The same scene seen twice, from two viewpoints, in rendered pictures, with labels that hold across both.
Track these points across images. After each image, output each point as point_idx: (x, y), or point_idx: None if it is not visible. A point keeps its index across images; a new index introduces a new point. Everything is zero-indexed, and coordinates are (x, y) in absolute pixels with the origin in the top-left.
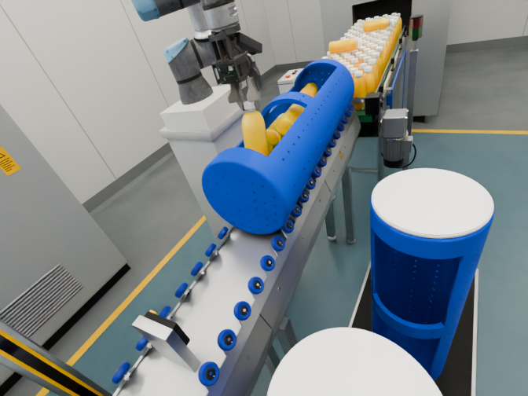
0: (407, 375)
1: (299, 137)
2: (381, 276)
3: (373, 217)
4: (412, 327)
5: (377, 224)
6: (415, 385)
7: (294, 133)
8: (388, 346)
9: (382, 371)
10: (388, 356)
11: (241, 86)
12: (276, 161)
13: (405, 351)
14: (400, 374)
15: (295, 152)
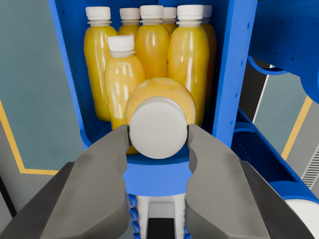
0: (314, 214)
1: (249, 24)
2: None
3: (315, 89)
4: (275, 75)
5: (316, 96)
6: (317, 216)
7: (242, 30)
8: (307, 205)
9: (301, 215)
10: (306, 209)
11: (125, 187)
12: (226, 139)
13: (316, 204)
14: (311, 214)
15: (242, 76)
